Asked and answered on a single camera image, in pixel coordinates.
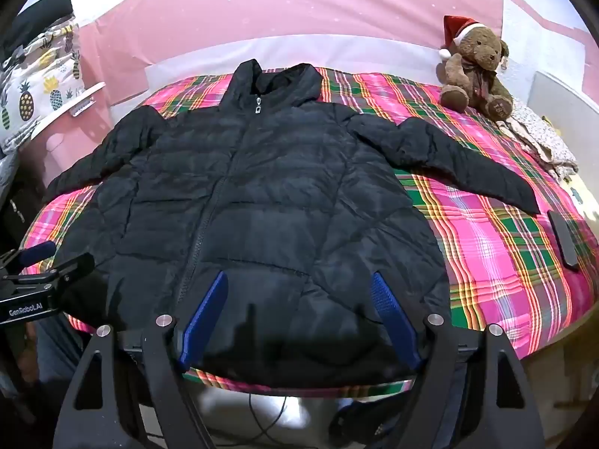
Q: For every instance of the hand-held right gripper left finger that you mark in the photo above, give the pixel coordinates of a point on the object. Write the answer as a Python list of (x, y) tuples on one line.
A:
[(206, 318)]

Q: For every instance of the pink green plaid bed blanket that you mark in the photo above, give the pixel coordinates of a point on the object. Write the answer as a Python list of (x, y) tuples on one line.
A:
[(491, 252)]

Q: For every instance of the floral cloth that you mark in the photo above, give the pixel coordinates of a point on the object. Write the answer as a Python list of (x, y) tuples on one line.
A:
[(538, 135)]

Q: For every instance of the dark slipper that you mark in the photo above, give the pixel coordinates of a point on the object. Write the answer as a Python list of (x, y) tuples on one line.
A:
[(360, 423)]

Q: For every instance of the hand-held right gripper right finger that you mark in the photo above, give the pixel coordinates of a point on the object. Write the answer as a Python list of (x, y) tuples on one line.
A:
[(390, 313)]

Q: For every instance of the clear ribbed plastic holder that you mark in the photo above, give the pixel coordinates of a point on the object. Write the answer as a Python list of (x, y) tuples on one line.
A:
[(83, 106)]

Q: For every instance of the black puffer jacket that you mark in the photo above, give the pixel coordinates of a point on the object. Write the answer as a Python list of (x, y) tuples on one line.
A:
[(281, 196)]

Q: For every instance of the black phone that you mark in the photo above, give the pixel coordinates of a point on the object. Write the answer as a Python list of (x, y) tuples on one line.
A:
[(564, 241)]

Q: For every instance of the yellow printed sheet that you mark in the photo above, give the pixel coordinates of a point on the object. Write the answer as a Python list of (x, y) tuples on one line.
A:
[(585, 206)]

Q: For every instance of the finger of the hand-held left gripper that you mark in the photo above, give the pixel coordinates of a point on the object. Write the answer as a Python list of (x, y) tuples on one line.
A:
[(40, 251), (75, 263)]

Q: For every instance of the pineapple print cloth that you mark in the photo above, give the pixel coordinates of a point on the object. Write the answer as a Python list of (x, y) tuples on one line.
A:
[(28, 98)]

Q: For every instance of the black cloth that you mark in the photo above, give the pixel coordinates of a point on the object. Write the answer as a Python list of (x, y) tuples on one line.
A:
[(37, 14)]

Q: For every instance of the person's jeans leg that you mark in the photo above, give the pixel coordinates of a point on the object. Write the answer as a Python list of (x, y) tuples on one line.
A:
[(61, 355)]

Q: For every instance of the brown teddy bear santa hat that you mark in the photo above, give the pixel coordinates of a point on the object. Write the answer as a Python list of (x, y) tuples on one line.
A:
[(477, 70)]

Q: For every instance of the white panel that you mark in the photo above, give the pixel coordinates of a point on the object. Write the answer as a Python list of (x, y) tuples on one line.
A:
[(561, 93)]

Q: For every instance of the pink cabinet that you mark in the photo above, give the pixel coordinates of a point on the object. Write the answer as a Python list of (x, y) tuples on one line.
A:
[(79, 140)]

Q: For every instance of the black bag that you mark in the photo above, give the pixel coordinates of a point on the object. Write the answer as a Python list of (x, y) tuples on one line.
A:
[(14, 215)]

